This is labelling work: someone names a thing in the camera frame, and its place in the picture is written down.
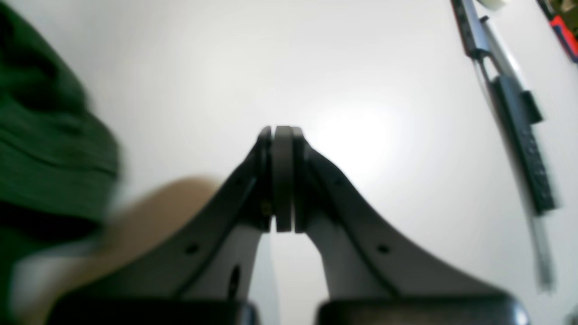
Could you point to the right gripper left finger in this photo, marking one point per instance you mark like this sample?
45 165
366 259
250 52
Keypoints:
199 276

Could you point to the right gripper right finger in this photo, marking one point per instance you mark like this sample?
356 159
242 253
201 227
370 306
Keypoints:
374 274

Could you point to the dark green t-shirt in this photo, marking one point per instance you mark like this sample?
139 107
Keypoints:
59 163

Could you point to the grey usb hub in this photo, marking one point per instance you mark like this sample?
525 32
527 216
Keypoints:
512 111

